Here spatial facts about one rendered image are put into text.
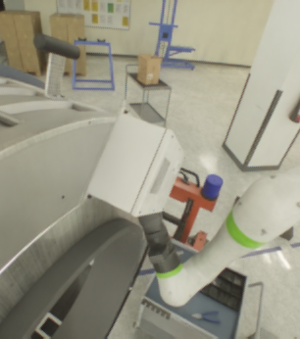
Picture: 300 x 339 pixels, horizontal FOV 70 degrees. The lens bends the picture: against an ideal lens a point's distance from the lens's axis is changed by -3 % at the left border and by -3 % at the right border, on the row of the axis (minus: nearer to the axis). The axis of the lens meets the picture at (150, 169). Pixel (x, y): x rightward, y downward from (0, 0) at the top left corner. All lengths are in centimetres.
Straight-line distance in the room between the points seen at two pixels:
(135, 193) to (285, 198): 29
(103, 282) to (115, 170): 84
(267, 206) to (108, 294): 92
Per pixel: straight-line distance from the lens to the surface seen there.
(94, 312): 126
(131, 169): 44
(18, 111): 45
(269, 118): 333
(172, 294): 79
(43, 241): 45
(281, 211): 50
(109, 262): 115
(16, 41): 687
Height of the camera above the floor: 201
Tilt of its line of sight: 39 degrees down
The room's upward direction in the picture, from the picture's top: 9 degrees clockwise
